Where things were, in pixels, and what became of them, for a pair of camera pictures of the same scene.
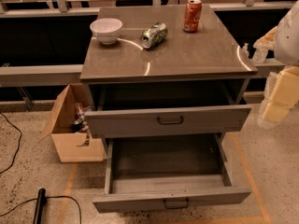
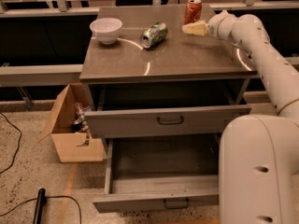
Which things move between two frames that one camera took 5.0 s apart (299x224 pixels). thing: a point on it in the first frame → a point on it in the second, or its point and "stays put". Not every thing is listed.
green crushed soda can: x=155 y=35 stays put
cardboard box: x=68 y=143 stays put
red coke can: x=192 y=15 stays put
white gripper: x=288 y=41 → x=214 y=26
